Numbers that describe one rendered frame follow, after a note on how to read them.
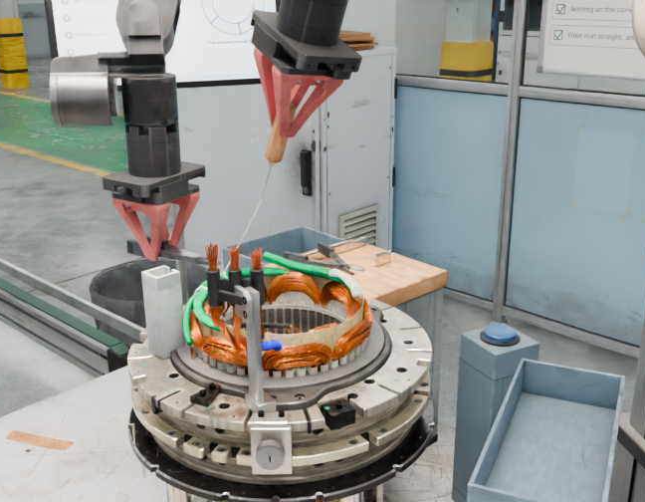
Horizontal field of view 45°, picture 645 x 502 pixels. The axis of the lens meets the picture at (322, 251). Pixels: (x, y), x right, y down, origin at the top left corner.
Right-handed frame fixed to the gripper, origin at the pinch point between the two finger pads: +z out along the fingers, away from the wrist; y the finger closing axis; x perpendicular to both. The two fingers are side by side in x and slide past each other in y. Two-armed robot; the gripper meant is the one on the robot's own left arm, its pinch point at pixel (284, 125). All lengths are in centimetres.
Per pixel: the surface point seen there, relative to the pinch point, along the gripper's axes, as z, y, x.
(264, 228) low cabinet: 145, -183, 120
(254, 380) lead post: 16.6, 16.5, -7.1
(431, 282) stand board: 27.2, -4.7, 33.3
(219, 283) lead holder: 9.6, 10.9, -9.5
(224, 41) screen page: 29, -97, 41
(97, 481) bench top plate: 64, -12, -8
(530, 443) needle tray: 20.6, 28.0, 19.1
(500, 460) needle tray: 20.8, 28.6, 14.6
